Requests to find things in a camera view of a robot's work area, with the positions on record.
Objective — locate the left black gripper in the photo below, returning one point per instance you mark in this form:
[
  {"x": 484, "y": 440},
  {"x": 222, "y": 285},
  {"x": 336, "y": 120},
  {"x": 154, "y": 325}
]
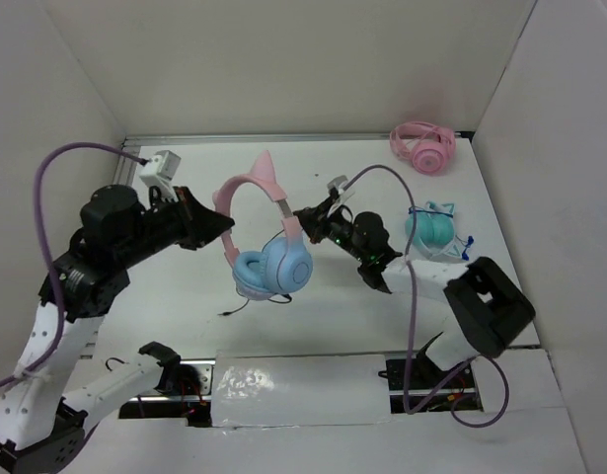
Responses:
[{"x": 194, "y": 214}]

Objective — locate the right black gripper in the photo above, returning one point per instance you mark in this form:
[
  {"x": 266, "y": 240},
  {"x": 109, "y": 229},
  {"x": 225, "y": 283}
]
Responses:
[{"x": 324, "y": 215}]

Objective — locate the pink blue cat-ear headphones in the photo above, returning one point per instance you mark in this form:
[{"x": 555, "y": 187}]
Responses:
[{"x": 284, "y": 265}]

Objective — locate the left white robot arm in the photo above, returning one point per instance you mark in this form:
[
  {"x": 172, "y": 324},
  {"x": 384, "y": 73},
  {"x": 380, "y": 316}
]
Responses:
[{"x": 42, "y": 426}]

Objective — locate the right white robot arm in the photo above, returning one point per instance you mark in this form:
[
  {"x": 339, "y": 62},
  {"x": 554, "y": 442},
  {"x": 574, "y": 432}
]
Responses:
[{"x": 489, "y": 311}]

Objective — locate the teal cat-ear headphones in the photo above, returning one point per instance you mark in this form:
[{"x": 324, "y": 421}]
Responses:
[{"x": 432, "y": 227}]

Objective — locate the white taped cover sheet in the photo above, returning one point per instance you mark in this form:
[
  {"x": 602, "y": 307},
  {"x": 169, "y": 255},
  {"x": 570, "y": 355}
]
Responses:
[{"x": 299, "y": 391}]

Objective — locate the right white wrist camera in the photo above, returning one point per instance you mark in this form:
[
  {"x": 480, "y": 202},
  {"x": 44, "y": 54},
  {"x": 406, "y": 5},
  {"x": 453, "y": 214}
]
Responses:
[{"x": 339, "y": 192}]

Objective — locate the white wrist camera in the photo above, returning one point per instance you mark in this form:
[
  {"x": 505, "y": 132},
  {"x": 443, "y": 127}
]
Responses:
[
  {"x": 158, "y": 173},
  {"x": 339, "y": 192}
]

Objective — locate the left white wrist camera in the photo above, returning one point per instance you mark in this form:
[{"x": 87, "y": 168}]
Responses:
[{"x": 158, "y": 173}]

